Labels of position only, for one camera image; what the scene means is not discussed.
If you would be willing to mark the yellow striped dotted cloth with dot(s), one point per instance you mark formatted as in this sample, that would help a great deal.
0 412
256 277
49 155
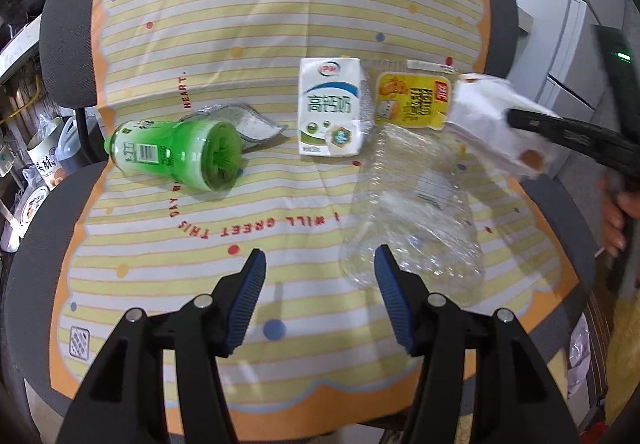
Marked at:
250 24

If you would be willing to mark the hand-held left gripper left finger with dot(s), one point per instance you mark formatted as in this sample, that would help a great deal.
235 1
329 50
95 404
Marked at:
247 299

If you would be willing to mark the grey edged speckled cloth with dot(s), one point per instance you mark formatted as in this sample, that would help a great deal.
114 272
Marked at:
257 127

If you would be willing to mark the person's right hand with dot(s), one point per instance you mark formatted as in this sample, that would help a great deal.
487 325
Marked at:
612 219

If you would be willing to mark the clear plastic bottle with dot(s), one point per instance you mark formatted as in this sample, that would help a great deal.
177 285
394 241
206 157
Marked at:
415 204

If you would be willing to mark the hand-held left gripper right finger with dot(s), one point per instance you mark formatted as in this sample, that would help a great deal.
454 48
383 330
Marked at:
392 294

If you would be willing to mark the white printed paper bag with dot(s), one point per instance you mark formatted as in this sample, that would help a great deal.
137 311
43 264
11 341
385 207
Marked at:
480 124

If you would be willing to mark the pink trash bag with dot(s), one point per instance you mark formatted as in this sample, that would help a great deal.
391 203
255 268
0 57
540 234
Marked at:
580 349

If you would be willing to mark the white milk carton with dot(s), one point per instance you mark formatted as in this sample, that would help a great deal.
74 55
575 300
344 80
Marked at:
327 109

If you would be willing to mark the green plastic bottle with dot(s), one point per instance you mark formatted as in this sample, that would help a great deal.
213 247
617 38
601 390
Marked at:
175 154

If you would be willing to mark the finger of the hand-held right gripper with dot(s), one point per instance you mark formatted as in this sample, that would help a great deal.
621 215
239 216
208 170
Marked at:
565 132

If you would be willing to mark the yellow label snack packet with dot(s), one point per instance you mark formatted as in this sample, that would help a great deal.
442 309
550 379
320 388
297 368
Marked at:
410 104

